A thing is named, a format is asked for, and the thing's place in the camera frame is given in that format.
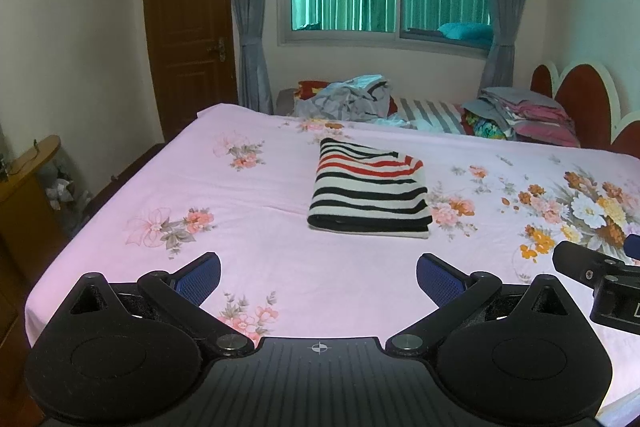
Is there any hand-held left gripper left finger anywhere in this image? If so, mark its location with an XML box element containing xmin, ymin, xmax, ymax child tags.
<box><xmin>67</xmin><ymin>252</ymin><xmax>256</xmax><ymax>358</ymax></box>

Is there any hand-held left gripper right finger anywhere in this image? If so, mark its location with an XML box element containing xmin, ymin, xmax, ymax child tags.
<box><xmin>385</xmin><ymin>252</ymin><xmax>576</xmax><ymax>358</ymax></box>

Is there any striped knit sweater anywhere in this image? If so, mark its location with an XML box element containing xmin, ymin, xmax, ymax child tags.
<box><xmin>306</xmin><ymin>137</ymin><xmax>433</xmax><ymax>240</ymax></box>

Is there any stack of folded pink clothes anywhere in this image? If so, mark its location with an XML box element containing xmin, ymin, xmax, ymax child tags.
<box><xmin>462</xmin><ymin>87</ymin><xmax>581</xmax><ymax>148</ymax></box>

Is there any pile of crumpled grey clothes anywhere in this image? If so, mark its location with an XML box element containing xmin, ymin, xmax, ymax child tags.
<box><xmin>292</xmin><ymin>76</ymin><xmax>393</xmax><ymax>122</ymax></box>

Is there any bed with pink floral sheet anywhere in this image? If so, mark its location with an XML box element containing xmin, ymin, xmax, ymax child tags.
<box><xmin>22</xmin><ymin>103</ymin><xmax>640</xmax><ymax>408</ymax></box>

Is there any scalloped white and brown headboard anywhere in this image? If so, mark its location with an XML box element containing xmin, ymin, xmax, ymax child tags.
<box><xmin>530</xmin><ymin>62</ymin><xmax>640</xmax><ymax>155</ymax></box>

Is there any clear bin with crumpled paper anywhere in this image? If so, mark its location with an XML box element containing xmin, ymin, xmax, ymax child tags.
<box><xmin>45</xmin><ymin>152</ymin><xmax>92</xmax><ymax>214</ymax></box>

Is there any grey striped cushion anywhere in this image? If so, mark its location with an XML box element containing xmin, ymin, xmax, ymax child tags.
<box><xmin>395</xmin><ymin>97</ymin><xmax>468</xmax><ymax>135</ymax></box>

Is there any wooden cabinet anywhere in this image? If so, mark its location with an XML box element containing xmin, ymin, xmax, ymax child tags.
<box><xmin>0</xmin><ymin>134</ymin><xmax>66</xmax><ymax>258</ymax></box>

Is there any red patterned pillow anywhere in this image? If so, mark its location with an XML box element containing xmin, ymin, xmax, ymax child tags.
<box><xmin>297</xmin><ymin>80</ymin><xmax>327</xmax><ymax>100</ymax></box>

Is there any brown wooden door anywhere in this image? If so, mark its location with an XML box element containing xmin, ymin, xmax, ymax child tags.
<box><xmin>142</xmin><ymin>0</ymin><xmax>238</xmax><ymax>142</ymax></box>

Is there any teal cloth on windowsill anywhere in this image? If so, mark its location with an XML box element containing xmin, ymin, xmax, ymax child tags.
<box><xmin>407</xmin><ymin>22</ymin><xmax>493</xmax><ymax>42</ymax></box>

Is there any grey curtain beside door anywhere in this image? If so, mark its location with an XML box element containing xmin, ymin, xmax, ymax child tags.
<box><xmin>222</xmin><ymin>0</ymin><xmax>273</xmax><ymax>115</ymax></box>

